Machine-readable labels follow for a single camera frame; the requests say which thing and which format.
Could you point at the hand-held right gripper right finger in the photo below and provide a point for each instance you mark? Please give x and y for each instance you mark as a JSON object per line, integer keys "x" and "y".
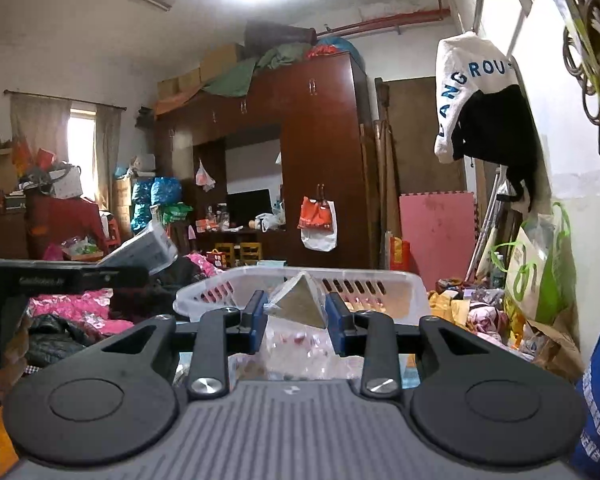
{"x": 336, "y": 322}

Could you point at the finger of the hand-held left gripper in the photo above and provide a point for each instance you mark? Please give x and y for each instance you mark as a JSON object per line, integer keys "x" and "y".
{"x": 125, "y": 277}

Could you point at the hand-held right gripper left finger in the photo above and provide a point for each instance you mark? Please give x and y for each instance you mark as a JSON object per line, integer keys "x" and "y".
{"x": 256, "y": 322}

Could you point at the white grey medicine box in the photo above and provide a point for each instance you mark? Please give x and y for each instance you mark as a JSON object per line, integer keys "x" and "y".
{"x": 140, "y": 247}

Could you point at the triangular grey packet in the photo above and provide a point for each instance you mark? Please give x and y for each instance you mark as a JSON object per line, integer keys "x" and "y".
{"x": 300, "y": 302}

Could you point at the white plastic basket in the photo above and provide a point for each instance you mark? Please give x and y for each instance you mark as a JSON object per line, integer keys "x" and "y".
{"x": 380, "y": 290}

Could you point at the person's left hand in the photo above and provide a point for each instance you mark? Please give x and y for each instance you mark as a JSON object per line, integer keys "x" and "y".
{"x": 11, "y": 360}

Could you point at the clear plastic bag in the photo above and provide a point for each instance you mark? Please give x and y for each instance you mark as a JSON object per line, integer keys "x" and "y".
{"x": 300, "y": 357}

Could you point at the pink floral blanket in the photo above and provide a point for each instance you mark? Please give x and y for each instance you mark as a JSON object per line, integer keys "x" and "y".
{"x": 80, "y": 305}

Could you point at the dark clothes pile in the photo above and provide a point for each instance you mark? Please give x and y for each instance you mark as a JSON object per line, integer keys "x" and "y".
{"x": 65, "y": 340}

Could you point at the yellow wooden chairs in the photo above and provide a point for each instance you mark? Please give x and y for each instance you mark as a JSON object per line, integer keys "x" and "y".
{"x": 240, "y": 252}

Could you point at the blue patterned sacks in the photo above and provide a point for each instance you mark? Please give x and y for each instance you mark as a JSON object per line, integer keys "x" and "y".
{"x": 157, "y": 195}

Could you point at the orange white plastic bag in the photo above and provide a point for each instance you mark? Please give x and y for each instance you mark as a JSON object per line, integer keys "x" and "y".
{"x": 319, "y": 222}

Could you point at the black monitor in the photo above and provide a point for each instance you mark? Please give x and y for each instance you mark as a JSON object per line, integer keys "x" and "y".
{"x": 249, "y": 206}

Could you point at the small white hanging bag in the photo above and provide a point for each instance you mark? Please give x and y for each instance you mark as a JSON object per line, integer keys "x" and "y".
{"x": 204, "y": 176}

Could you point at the pink foam mat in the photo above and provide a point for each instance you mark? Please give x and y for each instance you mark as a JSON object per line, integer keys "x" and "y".
{"x": 435, "y": 235}

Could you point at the beige curtains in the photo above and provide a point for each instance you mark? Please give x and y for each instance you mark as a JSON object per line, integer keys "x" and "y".
{"x": 40, "y": 125}

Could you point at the brown wooden wardrobe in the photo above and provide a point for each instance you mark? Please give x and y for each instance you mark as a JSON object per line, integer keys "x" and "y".
{"x": 325, "y": 160}

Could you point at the metal crutches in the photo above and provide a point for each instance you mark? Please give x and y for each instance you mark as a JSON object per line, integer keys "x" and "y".
{"x": 487, "y": 230}

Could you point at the brown wooden board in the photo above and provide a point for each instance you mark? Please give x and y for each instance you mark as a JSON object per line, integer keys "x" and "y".
{"x": 420, "y": 135}

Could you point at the green white shopping bag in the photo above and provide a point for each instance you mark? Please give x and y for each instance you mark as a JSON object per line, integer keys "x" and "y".
{"x": 535, "y": 270}

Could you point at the cardboard boxes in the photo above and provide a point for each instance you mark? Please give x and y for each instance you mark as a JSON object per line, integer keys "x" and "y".
{"x": 200, "y": 72}

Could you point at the brown paper bag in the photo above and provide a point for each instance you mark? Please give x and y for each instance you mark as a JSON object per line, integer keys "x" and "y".
{"x": 555, "y": 350}

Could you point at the green cloth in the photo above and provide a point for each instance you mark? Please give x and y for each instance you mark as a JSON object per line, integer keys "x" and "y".
{"x": 240, "y": 75}

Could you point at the white black hoodie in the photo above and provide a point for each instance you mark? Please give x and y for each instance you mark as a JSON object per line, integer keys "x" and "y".
{"x": 480, "y": 95}

